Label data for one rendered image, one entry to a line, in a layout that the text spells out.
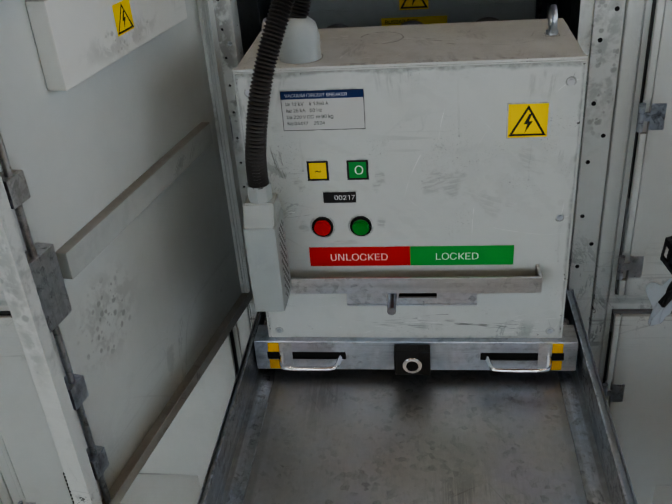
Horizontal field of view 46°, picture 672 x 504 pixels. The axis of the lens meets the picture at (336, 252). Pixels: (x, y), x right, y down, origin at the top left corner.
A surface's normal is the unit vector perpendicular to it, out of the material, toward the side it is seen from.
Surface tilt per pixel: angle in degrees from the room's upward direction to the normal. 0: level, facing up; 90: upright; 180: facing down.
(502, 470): 0
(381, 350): 90
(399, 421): 0
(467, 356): 90
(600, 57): 90
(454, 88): 90
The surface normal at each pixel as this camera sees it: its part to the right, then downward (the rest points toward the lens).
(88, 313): 0.96, 0.08
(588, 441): -0.07, -0.86
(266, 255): -0.10, 0.51
